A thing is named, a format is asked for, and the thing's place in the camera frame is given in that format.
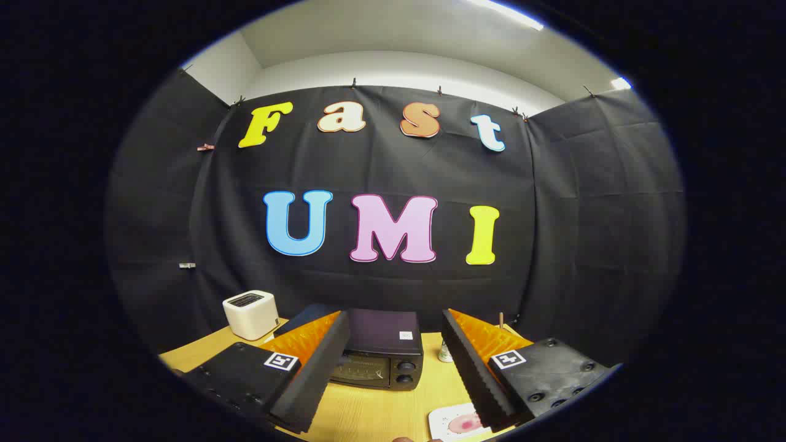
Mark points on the white square plate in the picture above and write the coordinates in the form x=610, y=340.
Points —
x=441, y=422

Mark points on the pink ham slice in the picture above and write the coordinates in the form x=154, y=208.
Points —
x=463, y=423

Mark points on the white bread toaster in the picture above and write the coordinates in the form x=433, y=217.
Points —
x=250, y=316

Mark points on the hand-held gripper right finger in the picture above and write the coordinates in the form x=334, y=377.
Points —
x=473, y=374

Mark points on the black toaster oven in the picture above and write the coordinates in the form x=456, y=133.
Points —
x=384, y=334

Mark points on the white green bottle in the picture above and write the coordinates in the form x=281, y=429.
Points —
x=445, y=353

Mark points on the black backdrop cloth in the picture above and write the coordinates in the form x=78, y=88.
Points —
x=571, y=215

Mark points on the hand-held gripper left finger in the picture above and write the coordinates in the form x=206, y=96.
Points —
x=319, y=374

